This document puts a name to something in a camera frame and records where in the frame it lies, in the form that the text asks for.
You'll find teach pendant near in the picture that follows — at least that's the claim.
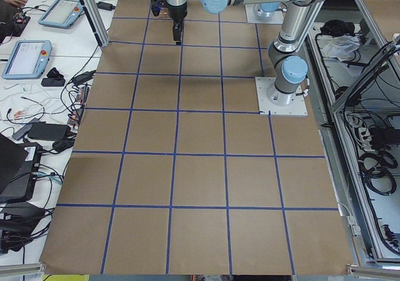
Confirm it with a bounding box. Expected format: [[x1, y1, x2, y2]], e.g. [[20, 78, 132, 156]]
[[2, 40, 53, 80]]

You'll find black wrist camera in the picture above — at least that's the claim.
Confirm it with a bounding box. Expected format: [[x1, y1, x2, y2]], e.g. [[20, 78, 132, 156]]
[[151, 0, 166, 17]]

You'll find teach pendant far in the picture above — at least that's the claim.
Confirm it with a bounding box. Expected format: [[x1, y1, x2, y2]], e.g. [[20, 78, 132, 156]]
[[38, 0, 83, 29]]

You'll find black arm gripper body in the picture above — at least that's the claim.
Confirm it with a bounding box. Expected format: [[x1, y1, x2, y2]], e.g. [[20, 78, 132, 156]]
[[168, 2, 188, 21]]

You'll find black power adapter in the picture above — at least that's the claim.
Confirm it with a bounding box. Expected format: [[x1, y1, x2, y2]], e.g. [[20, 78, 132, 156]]
[[12, 122, 71, 141]]

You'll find aluminium frame post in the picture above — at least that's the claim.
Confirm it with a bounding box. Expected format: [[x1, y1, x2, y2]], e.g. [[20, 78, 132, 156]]
[[79, 0, 109, 49]]

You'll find teach pendant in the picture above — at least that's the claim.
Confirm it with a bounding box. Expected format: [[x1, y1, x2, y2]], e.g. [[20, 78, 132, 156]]
[[38, 0, 83, 29], [2, 40, 53, 80]]

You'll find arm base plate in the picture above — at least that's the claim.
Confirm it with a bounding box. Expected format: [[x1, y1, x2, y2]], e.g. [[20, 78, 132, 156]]
[[255, 77, 308, 117], [246, 2, 285, 24]]

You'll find black laptop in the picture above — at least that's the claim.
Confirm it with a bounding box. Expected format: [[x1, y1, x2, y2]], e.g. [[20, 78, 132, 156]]
[[1, 135, 42, 203]]

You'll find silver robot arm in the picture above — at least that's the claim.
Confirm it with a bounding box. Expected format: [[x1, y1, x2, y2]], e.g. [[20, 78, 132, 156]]
[[151, 0, 325, 106]]

